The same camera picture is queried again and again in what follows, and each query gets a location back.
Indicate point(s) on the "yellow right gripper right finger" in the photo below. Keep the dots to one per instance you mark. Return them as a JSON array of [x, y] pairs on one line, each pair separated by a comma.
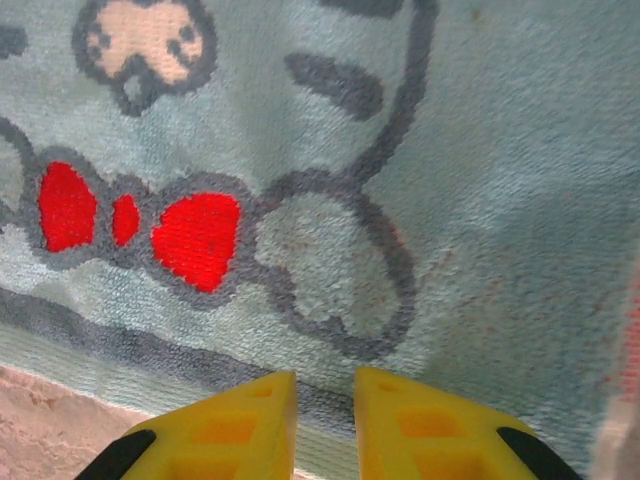
[[425, 430]]

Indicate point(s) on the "light blue red bow towel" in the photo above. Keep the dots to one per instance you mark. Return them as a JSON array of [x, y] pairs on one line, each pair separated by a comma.
[[350, 150]]

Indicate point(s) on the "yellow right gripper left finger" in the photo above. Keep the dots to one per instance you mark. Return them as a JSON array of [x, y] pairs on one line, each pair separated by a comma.
[[225, 435]]

